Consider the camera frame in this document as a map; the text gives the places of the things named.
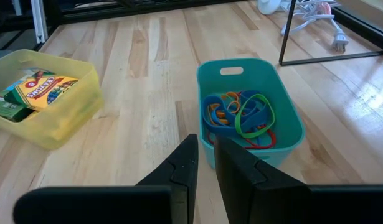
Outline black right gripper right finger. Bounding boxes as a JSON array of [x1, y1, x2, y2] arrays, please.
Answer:
[[214, 136, 310, 224]]

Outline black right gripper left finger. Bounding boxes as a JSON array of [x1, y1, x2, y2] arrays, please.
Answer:
[[136, 133, 199, 224]]

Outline green rubber band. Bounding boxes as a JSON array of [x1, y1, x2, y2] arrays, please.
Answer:
[[234, 93, 277, 139]]

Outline red rubber band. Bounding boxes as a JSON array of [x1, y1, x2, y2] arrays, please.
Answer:
[[207, 124, 277, 151]]

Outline coloured rubber bands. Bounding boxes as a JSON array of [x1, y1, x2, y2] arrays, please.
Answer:
[[208, 102, 231, 126]]

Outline teal plastic bin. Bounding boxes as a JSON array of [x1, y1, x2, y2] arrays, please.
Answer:
[[196, 58, 306, 170]]

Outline large orange rubber band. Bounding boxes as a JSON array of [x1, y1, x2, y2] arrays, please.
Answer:
[[220, 91, 242, 114]]

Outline yellow translucent plastic bin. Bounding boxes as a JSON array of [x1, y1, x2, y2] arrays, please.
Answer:
[[0, 49, 105, 151]]

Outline white desk lamp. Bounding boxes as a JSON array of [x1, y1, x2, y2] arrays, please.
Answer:
[[257, 0, 282, 16]]

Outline wooden shelf riser black legs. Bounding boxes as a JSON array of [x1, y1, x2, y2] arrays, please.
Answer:
[[278, 0, 383, 67]]

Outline white lamp power cable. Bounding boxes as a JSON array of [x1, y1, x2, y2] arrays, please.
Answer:
[[280, 0, 350, 53]]

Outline white metal bracket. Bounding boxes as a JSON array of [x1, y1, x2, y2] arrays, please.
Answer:
[[30, 0, 49, 45]]

